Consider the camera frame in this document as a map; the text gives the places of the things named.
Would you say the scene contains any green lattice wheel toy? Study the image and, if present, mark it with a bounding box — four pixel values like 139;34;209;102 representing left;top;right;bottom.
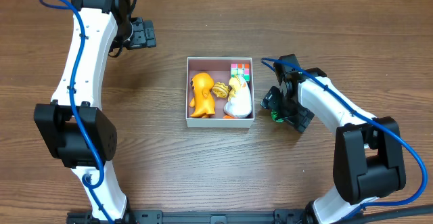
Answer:
271;110;285;122

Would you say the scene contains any white plush duck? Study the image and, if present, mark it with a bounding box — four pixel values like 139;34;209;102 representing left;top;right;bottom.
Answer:
223;76;252;119

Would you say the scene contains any multicoloured puzzle cube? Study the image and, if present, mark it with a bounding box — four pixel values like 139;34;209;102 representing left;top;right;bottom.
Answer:
230;64;251;83

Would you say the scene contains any gold lattice wheel toy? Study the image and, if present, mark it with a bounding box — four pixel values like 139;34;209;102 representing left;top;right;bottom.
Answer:
212;82;231;99

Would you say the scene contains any white box pink interior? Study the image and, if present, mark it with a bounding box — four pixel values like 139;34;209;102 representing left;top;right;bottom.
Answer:
185;56;255;129

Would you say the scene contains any orange dinosaur toy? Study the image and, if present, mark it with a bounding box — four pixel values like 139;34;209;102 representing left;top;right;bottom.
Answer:
189;72;215;118

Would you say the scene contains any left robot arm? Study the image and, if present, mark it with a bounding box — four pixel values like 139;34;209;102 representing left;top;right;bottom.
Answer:
34;0;156;223

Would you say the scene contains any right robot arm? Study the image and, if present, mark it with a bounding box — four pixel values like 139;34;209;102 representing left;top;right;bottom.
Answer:
260;54;406;223

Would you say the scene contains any thick black cable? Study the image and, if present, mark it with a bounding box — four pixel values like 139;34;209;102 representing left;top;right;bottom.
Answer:
333;204;433;224

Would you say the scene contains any blue right cable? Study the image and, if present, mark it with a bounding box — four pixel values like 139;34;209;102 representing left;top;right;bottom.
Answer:
260;58;429;222

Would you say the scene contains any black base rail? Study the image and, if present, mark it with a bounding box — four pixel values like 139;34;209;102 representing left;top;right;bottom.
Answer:
66;208;365;224

